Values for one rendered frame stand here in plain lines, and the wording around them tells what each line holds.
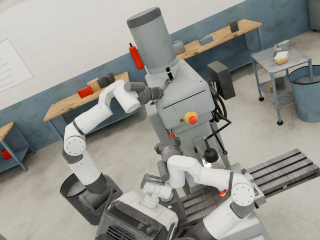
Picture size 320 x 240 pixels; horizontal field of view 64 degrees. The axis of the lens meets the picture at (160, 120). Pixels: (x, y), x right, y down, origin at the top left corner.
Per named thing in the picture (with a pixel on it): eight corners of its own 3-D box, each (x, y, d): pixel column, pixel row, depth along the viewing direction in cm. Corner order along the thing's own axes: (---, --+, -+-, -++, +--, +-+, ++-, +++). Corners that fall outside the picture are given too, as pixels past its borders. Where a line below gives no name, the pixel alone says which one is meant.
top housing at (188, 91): (217, 110, 121) (208, 80, 113) (167, 132, 121) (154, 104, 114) (190, 80, 162) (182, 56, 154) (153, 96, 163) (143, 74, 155)
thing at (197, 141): (211, 166, 148) (201, 139, 138) (205, 169, 148) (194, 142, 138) (209, 162, 151) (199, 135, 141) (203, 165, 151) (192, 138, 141)
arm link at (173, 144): (176, 131, 116) (182, 145, 106) (183, 147, 121) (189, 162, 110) (151, 142, 117) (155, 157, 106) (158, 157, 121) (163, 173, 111)
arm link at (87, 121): (95, 99, 101) (55, 127, 100) (98, 107, 92) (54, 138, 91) (111, 118, 106) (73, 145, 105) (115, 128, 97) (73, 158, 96)
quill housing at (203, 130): (223, 160, 152) (209, 117, 137) (192, 174, 153) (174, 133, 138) (212, 144, 169) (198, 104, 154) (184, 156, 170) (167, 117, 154)
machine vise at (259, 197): (266, 202, 158) (263, 190, 153) (244, 212, 159) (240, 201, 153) (240, 168, 189) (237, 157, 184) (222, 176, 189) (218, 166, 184)
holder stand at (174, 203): (186, 219, 170) (176, 200, 161) (156, 229, 173) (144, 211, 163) (184, 205, 181) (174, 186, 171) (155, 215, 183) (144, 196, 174)
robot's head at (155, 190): (165, 206, 104) (173, 187, 102) (142, 201, 102) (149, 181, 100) (163, 198, 110) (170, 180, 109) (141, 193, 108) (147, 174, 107)
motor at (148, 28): (182, 63, 146) (162, 6, 131) (150, 77, 146) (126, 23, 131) (174, 55, 163) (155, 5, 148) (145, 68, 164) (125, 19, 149)
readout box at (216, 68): (237, 95, 167) (230, 66, 157) (225, 101, 167) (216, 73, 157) (225, 85, 185) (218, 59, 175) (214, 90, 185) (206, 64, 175)
